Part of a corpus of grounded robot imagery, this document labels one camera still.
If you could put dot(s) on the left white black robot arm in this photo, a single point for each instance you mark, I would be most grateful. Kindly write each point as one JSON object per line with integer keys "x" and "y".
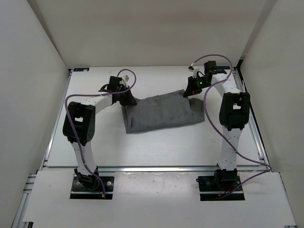
{"x": 79, "y": 127}

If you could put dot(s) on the grey pleated skirt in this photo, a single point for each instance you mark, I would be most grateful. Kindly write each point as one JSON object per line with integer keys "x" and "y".
{"x": 169, "y": 110}

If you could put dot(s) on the aluminium front rail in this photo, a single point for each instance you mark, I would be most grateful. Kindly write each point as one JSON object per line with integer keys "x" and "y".
{"x": 156, "y": 168}

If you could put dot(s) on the blue label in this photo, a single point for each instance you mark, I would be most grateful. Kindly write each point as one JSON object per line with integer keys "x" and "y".
{"x": 81, "y": 69}
{"x": 223, "y": 67}

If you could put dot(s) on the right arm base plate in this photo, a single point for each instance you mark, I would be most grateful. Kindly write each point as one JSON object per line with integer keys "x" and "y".
{"x": 223, "y": 185}

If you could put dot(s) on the right aluminium frame rail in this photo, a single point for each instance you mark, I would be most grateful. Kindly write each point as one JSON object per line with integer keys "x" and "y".
{"x": 281, "y": 160}

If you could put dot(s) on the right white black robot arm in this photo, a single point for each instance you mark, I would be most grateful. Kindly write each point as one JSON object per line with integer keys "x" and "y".
{"x": 233, "y": 116}

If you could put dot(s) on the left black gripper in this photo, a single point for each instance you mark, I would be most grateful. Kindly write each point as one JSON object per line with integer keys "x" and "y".
{"x": 130, "y": 100}

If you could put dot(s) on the left aluminium frame rail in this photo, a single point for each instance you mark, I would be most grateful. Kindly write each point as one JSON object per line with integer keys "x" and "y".
{"x": 18, "y": 219}

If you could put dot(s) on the right blue label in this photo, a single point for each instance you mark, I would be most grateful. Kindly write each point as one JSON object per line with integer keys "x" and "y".
{"x": 223, "y": 67}

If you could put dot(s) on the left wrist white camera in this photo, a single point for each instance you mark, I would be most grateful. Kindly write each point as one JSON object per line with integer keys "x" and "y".
{"x": 125, "y": 80}

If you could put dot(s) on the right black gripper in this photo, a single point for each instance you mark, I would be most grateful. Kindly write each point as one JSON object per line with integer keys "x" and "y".
{"x": 191, "y": 89}

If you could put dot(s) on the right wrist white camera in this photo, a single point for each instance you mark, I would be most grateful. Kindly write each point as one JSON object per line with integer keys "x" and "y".
{"x": 194, "y": 70}

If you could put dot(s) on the left blue label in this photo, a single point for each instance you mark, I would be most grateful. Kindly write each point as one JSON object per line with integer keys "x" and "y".
{"x": 81, "y": 69}

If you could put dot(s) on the wrist white camera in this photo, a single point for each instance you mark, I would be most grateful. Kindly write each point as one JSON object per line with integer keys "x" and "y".
{"x": 125, "y": 80}
{"x": 194, "y": 70}

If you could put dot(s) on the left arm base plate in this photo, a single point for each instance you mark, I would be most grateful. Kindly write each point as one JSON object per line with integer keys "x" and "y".
{"x": 90, "y": 188}

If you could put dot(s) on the aluminium frame rail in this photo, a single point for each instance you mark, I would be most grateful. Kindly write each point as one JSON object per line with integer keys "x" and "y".
{"x": 281, "y": 160}
{"x": 18, "y": 219}

